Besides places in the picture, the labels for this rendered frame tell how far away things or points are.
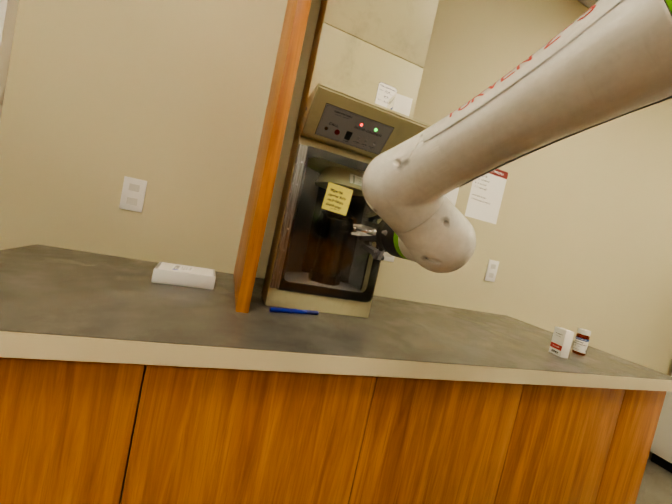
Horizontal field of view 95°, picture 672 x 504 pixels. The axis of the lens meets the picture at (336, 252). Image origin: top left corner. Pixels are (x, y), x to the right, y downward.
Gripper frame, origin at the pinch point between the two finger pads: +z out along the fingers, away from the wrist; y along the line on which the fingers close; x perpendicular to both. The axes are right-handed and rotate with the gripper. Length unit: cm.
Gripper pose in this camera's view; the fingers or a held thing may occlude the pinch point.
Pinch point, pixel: (361, 230)
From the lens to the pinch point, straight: 86.6
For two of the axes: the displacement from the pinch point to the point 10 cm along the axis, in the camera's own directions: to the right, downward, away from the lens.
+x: -9.3, -1.5, -3.4
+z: -3.2, -1.2, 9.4
